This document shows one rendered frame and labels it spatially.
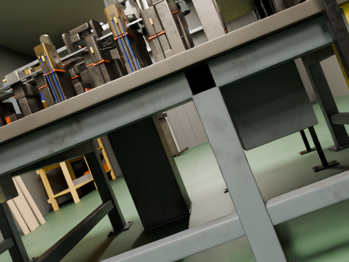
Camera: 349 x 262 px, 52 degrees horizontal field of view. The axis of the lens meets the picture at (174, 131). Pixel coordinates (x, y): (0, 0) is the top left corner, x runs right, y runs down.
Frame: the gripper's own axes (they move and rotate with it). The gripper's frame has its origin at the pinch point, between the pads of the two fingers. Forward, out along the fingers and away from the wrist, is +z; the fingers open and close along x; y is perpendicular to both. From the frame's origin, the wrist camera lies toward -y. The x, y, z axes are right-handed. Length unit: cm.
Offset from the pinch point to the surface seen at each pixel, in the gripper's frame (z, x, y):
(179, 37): 23.4, 35.1, -16.7
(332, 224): 103, 19, -40
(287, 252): 103, 31, -23
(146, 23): 9.2, 18.5, -5.1
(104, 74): 19.1, 14.5, 19.7
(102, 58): 13.0, 15.0, 17.6
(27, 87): 5, -4, 65
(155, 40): 16.2, 17.5, -5.6
